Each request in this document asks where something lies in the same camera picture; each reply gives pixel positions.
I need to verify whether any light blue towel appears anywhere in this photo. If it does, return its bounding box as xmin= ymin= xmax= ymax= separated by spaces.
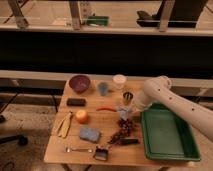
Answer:
xmin=116 ymin=106 xmax=132 ymax=120

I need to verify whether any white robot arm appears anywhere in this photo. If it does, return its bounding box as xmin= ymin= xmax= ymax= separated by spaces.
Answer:
xmin=133 ymin=76 xmax=213 ymax=142

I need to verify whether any blue plastic cup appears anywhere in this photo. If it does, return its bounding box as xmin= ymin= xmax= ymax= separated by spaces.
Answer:
xmin=98 ymin=82 xmax=109 ymax=96

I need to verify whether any white cup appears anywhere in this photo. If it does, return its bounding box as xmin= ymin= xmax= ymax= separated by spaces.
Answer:
xmin=113 ymin=74 xmax=127 ymax=90

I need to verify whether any red chili pepper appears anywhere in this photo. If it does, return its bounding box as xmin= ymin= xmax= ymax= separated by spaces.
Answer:
xmin=96 ymin=106 xmax=116 ymax=112

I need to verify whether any purple bowl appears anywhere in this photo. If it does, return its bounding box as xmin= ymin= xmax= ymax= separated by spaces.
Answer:
xmin=69 ymin=75 xmax=91 ymax=93

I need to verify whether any wooden table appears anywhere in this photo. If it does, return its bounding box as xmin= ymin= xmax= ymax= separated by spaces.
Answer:
xmin=44 ymin=79 xmax=195 ymax=167

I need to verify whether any orange apple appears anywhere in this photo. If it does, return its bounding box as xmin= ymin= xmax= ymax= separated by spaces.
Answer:
xmin=75 ymin=110 xmax=89 ymax=124

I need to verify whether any bunch of dark grapes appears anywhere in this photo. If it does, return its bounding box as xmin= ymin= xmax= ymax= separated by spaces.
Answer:
xmin=109 ymin=119 xmax=135 ymax=144

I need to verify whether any blue sponge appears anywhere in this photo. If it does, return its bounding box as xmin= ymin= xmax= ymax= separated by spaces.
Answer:
xmin=79 ymin=127 xmax=101 ymax=143

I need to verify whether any yellow banana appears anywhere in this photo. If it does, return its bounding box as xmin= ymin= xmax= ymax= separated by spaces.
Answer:
xmin=56 ymin=112 xmax=73 ymax=138

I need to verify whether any green box on shelf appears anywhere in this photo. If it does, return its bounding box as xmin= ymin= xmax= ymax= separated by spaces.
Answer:
xmin=85 ymin=15 xmax=109 ymax=26

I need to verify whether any silver fork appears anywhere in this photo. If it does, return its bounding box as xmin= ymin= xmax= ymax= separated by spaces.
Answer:
xmin=65 ymin=147 xmax=93 ymax=153

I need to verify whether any green plastic tray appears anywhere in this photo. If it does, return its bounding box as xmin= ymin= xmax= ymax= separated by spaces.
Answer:
xmin=140 ymin=103 xmax=201 ymax=162

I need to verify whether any black handled tool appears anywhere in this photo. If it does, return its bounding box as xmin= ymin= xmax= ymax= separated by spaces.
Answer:
xmin=117 ymin=139 xmax=139 ymax=145

